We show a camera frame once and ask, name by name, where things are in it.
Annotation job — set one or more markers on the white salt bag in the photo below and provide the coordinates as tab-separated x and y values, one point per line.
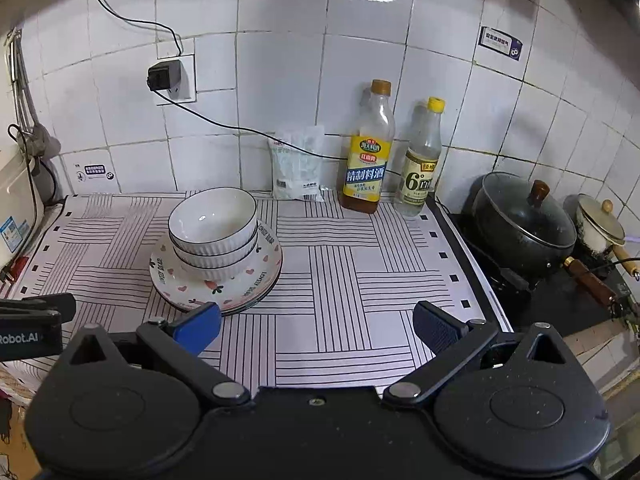
296	164

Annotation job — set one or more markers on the blue wall sticker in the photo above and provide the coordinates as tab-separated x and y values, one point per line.
93	172

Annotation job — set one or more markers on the cooking wine bottle yellow label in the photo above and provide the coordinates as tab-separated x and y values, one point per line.
369	150

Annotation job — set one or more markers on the white rice cooker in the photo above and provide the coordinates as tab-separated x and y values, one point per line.
21	207

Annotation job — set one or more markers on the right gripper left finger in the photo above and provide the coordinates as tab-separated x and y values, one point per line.
174	349

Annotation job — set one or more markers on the white bowl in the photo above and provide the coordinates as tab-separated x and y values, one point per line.
218	261
213	221
215	269

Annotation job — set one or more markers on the white vinegar bottle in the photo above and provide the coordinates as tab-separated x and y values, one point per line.
421	157

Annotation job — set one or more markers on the black power adapter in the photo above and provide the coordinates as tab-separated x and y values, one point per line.
164	76

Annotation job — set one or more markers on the white wall socket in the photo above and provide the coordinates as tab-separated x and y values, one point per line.
186	93

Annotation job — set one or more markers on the striped table mat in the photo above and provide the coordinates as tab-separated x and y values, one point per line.
339	315

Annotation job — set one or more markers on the blue white wall label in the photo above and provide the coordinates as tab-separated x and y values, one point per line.
500	42

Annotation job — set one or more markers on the white bowl front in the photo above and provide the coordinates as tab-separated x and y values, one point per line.
215	269

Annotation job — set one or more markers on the black wok with lid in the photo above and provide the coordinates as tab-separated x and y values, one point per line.
530	234

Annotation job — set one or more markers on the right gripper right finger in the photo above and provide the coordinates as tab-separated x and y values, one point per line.
455	345

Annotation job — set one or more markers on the small cream enamel pot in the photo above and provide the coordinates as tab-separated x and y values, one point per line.
602	233

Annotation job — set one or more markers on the white sun plate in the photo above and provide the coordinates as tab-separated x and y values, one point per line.
241	294

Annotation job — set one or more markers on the pink rabbit plate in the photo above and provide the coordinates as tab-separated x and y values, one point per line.
185	292

